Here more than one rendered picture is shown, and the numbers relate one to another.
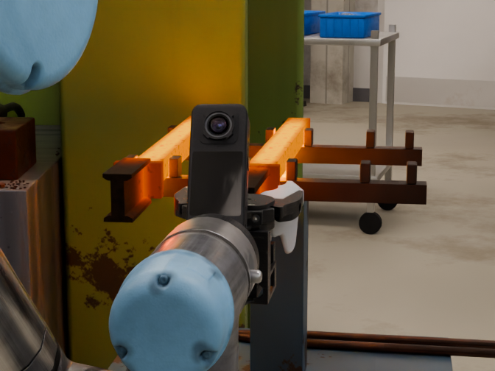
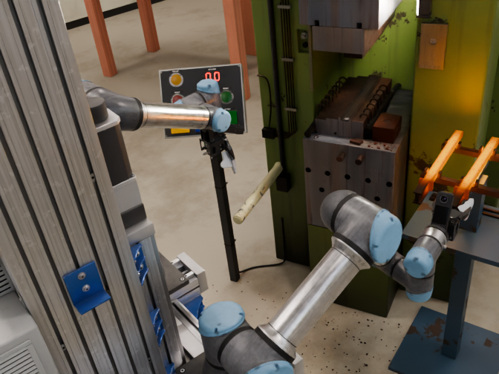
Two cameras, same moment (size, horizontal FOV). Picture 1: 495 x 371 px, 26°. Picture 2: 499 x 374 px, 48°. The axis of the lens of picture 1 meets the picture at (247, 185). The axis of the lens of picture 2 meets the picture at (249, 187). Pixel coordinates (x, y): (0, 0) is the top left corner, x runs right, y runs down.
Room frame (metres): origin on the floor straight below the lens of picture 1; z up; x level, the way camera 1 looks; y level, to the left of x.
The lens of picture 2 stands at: (-0.56, -0.15, 2.07)
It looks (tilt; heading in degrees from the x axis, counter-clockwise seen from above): 34 degrees down; 30
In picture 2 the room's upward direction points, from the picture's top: 7 degrees counter-clockwise
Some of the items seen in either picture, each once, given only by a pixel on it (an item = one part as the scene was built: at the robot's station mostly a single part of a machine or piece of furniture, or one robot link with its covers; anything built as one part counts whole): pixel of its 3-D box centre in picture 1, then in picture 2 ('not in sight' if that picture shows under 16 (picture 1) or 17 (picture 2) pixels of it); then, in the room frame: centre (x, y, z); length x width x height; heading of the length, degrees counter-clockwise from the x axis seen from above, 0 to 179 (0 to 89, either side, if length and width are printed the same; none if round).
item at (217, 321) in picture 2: not in sight; (225, 332); (0.22, 0.43, 0.98); 0.13 x 0.12 x 0.14; 62
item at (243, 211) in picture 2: not in sight; (259, 191); (1.25, 0.86, 0.62); 0.44 x 0.05 x 0.05; 0
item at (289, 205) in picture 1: (271, 207); (459, 213); (0.89, -0.02, 0.98); 0.09 x 0.05 x 0.02; 152
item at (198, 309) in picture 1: (181, 308); (422, 257); (0.68, 0.04, 0.96); 0.11 x 0.08 x 0.09; 171
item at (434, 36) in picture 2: not in sight; (433, 46); (1.47, 0.20, 1.27); 0.09 x 0.02 x 0.17; 90
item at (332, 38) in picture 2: not in sight; (356, 21); (1.55, 0.51, 1.32); 0.42 x 0.20 x 0.10; 0
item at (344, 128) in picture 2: not in sight; (355, 103); (1.55, 0.51, 0.96); 0.42 x 0.20 x 0.09; 0
